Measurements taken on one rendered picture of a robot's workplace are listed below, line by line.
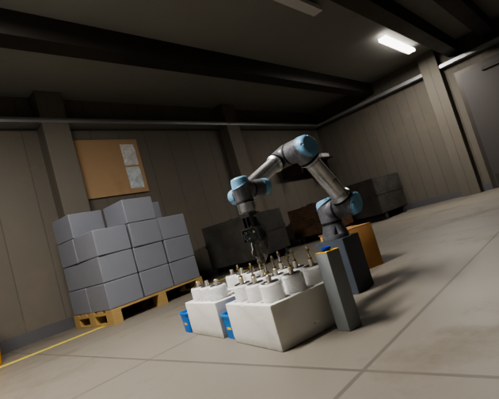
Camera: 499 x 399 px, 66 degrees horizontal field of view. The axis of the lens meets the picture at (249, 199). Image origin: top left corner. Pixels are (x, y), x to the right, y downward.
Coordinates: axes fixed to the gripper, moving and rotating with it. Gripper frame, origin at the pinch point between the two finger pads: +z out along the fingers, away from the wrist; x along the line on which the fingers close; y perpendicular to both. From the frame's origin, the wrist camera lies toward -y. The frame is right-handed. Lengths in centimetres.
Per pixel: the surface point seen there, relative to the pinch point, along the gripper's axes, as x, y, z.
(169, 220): -168, -224, -49
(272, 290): 1.6, 5.2, 12.3
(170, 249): -171, -215, -17
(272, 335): -2.4, 8.7, 28.5
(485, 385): 60, 55, 35
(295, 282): 9.4, -3.9, 12.9
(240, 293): -18.3, -9.6, 13.0
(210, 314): -45, -28, 23
